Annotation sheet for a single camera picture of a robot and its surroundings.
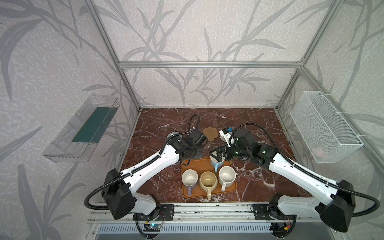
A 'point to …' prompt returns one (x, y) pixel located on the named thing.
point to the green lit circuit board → (152, 227)
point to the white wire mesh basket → (327, 136)
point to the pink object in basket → (317, 151)
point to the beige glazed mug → (208, 181)
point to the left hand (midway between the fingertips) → (199, 149)
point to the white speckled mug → (227, 176)
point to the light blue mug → (215, 163)
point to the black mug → (198, 155)
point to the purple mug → (189, 178)
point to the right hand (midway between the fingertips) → (215, 146)
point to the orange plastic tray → (199, 177)
